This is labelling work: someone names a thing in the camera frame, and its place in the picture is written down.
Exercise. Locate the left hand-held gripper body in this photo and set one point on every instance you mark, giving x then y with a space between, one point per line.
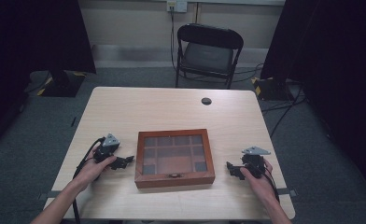
107 149

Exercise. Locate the black folding chair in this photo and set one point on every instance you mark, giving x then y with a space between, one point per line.
208 56

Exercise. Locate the person's left hand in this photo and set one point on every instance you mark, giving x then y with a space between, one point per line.
92 170

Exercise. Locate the black curtain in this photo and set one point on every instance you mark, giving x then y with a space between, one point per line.
31 46
333 77

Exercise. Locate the black stand base striped tape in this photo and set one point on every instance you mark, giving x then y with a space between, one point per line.
270 88
63 85

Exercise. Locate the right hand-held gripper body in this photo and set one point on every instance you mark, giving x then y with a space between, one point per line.
254 162

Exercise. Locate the white wall socket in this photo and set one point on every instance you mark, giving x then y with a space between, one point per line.
176 5

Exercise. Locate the person's right hand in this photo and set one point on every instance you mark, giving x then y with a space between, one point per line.
259 186

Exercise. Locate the wooden box with glass lid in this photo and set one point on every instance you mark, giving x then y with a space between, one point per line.
175 179

